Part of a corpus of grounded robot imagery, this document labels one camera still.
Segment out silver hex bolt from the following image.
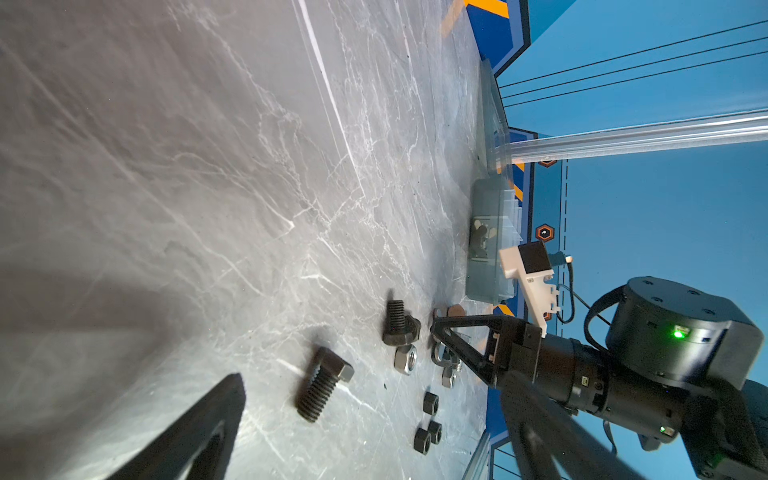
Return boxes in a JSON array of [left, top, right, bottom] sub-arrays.
[[431, 342, 462, 389]]

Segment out silver wing nut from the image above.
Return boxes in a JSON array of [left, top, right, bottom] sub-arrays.
[[468, 218, 498, 261]]

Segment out silver hex nut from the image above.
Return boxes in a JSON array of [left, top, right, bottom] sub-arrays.
[[393, 344, 418, 375]]

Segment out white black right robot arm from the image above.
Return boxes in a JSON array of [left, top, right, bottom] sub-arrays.
[[431, 277, 767, 479]]

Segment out aluminium right corner post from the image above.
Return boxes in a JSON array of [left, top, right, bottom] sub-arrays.
[[491, 109, 767, 166]]

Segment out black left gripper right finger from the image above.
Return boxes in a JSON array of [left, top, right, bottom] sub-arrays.
[[501, 372, 641, 479]]

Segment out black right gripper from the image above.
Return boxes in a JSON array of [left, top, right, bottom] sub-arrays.
[[430, 314, 684, 435]]

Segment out black hex nut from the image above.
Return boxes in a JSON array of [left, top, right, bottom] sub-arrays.
[[413, 427, 432, 455], [427, 420, 443, 445], [422, 392, 439, 416]]

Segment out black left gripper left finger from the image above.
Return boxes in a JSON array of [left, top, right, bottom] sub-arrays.
[[110, 373, 246, 479]]

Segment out grey compartment organizer box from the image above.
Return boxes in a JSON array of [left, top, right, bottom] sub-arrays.
[[466, 59, 522, 304]]

